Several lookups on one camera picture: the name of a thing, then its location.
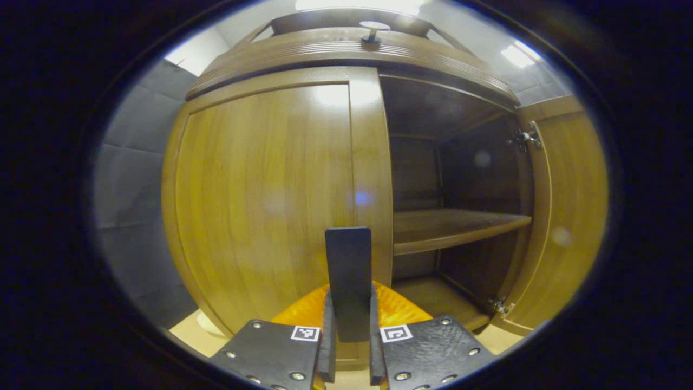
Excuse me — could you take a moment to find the wooden drawer with black knob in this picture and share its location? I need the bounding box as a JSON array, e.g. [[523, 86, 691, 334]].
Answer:
[[186, 21, 520, 106]]

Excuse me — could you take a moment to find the wooden shoe cabinet door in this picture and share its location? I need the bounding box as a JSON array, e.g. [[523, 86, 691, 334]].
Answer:
[[161, 66, 394, 369], [490, 96, 610, 336]]

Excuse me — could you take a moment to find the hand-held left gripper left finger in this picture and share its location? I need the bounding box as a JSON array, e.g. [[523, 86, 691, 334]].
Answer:
[[210, 284, 336, 390]]

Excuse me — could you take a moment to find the wooden cabinet shelf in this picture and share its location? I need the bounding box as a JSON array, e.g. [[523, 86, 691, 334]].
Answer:
[[393, 209, 532, 256]]

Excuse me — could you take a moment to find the small ceiling light panel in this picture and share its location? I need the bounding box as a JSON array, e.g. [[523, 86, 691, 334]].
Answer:
[[501, 41, 542, 68]]

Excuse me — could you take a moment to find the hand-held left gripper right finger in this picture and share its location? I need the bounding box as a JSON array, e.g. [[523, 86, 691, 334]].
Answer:
[[370, 281, 496, 390]]

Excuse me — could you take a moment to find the large ceiling light panel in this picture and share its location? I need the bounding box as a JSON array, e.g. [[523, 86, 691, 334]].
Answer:
[[295, 0, 428, 16]]

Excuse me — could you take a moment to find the wooden double-door shoe cabinet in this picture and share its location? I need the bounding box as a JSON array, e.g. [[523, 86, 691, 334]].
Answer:
[[161, 8, 610, 369]]

